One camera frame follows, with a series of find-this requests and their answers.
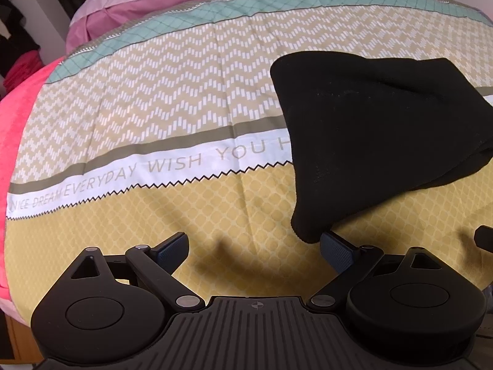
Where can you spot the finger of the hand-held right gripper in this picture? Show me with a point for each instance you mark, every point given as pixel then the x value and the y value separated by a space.
pixel 484 236

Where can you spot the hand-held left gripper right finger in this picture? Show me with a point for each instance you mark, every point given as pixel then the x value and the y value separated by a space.
pixel 339 253

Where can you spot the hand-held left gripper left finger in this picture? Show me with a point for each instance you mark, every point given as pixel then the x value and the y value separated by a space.
pixel 171 251

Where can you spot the black pants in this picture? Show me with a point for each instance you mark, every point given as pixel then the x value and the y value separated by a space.
pixel 377 131

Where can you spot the patterned beige and teal bedsheet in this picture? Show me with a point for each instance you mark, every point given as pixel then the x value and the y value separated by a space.
pixel 173 104

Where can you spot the coral pink fleece blanket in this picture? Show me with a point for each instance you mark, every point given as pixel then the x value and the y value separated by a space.
pixel 19 131

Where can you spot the red folded cloth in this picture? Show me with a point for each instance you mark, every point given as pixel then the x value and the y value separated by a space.
pixel 23 69

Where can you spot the dark hanging clothes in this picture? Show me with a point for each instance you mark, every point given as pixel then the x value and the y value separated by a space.
pixel 13 27

